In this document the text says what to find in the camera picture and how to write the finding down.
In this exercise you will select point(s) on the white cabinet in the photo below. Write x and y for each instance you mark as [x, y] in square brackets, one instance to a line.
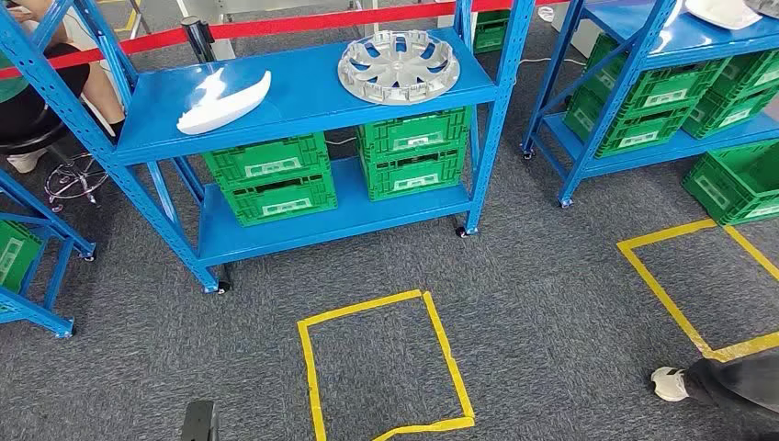
[587, 36]

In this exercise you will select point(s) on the blue metal shelf rack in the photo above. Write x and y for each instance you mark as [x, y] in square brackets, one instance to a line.
[304, 91]
[688, 36]
[30, 313]

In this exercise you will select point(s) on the white plastic panel part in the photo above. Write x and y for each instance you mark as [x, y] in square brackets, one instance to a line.
[721, 12]

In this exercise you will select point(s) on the red barrier belt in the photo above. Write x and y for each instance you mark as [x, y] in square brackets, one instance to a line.
[274, 25]

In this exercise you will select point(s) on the grey plastic part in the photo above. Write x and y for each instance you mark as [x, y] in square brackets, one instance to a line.
[767, 6]

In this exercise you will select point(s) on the black round stool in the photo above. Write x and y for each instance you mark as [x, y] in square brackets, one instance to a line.
[30, 137]

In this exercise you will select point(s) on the black stanchion post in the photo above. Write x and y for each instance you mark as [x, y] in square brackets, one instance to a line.
[198, 36]

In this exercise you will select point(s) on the silver wheel hubcap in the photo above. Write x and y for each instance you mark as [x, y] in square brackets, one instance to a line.
[398, 67]

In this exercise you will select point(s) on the white curved plastic part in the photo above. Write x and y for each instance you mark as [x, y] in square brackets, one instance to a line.
[219, 109]

